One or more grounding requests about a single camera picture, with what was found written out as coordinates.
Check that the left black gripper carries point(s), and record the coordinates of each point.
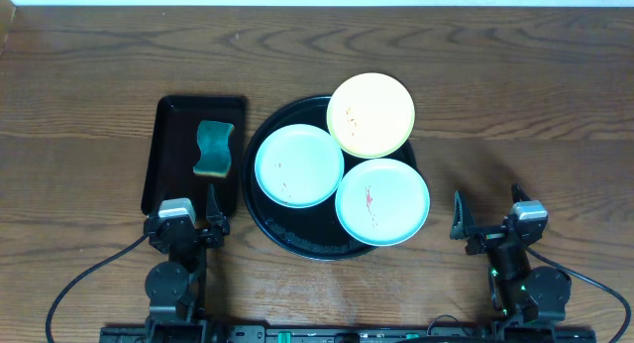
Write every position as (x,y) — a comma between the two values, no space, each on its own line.
(199,235)

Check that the yellow plate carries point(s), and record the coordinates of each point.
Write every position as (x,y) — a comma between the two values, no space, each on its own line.
(370,115)

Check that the black rectangular tray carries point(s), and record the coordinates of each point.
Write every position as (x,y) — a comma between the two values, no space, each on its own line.
(174,152)

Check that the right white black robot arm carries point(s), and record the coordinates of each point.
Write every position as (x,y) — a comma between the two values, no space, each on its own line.
(525,294)

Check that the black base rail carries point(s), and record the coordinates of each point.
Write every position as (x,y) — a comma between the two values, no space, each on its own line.
(260,334)

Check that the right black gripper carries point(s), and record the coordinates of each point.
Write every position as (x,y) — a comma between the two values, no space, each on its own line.
(465,225)

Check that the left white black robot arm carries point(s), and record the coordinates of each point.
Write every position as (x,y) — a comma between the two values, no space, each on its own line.
(176,288)

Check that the green yellow sponge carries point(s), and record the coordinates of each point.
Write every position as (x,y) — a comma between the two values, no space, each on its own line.
(213,141)

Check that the black round tray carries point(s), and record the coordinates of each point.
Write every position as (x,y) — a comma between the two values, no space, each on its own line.
(314,232)

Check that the light green plate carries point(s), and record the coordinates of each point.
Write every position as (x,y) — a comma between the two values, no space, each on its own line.
(382,202)
(299,166)

